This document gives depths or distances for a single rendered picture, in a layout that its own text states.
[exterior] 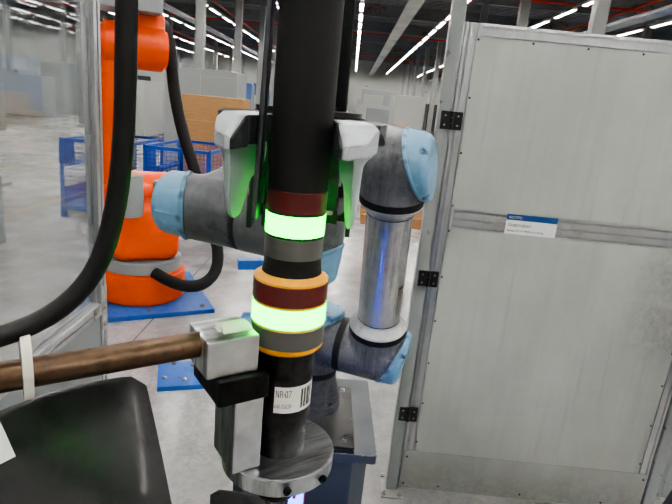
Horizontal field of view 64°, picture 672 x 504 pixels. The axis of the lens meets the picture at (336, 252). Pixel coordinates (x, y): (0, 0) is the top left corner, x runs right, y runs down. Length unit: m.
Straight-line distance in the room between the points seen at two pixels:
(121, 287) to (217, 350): 4.08
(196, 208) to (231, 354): 0.32
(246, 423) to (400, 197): 0.64
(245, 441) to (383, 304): 0.73
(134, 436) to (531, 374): 2.14
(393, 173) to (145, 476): 0.60
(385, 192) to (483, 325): 1.49
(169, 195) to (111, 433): 0.27
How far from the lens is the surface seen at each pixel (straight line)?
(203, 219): 0.59
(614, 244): 2.39
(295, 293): 0.29
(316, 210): 0.29
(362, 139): 0.27
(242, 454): 0.33
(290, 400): 0.33
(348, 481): 1.21
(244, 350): 0.30
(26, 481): 0.45
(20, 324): 0.27
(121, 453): 0.46
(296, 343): 0.30
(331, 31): 0.29
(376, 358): 1.09
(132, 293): 4.35
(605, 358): 2.56
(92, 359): 0.28
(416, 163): 0.88
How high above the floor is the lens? 1.68
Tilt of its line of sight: 16 degrees down
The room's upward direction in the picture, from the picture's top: 6 degrees clockwise
